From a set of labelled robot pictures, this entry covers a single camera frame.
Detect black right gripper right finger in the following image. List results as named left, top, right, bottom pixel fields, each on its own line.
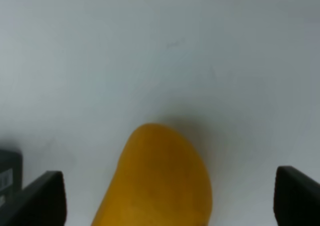
left=273, top=166, right=320, bottom=226

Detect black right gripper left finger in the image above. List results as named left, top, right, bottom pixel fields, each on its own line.
left=0, top=171, right=67, bottom=225

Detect yellow mango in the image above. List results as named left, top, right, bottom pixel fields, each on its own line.
left=92, top=123, right=213, bottom=225

